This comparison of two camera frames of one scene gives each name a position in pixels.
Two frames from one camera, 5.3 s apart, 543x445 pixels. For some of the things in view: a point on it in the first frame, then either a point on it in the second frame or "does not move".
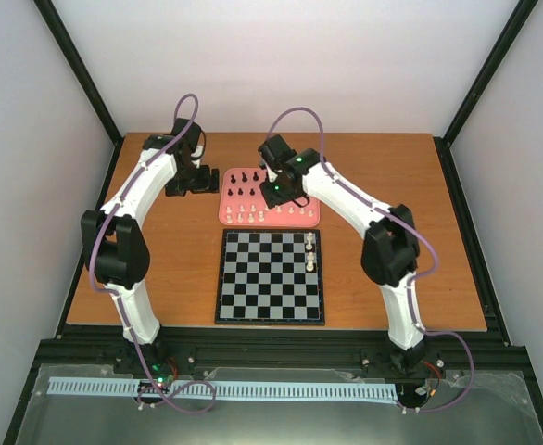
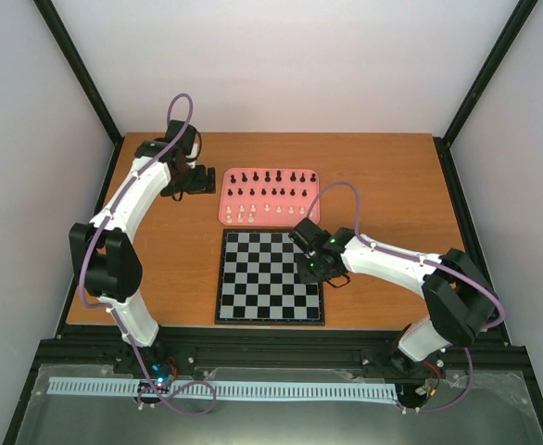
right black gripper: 271,201 -> 306,276
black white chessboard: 262,278 does not move
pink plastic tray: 241,203 does not move
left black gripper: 174,188 does not move
